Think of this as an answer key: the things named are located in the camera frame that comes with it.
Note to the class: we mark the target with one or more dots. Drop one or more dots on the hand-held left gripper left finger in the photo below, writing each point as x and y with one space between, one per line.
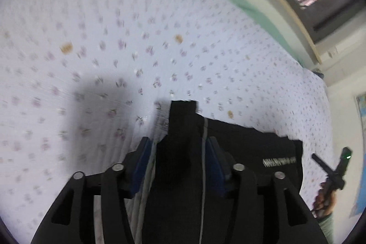
142 166

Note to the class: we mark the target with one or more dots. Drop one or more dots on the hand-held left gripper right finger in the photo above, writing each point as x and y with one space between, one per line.
216 169

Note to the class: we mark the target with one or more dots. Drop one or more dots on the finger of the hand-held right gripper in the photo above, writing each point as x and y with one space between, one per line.
321 164

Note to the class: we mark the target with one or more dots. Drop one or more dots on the black hooded jacket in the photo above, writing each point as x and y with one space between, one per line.
177 175

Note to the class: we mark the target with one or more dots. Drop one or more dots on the person's right forearm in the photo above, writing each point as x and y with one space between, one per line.
326 229

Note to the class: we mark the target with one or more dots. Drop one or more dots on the person's right hand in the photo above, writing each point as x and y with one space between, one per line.
324 199

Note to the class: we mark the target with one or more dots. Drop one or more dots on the bed with floral sheet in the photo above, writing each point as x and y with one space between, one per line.
114 32

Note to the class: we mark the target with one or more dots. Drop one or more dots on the colourful wall map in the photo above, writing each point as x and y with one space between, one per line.
360 146

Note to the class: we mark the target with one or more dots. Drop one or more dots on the white wall outlet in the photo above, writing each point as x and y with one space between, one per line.
333 53

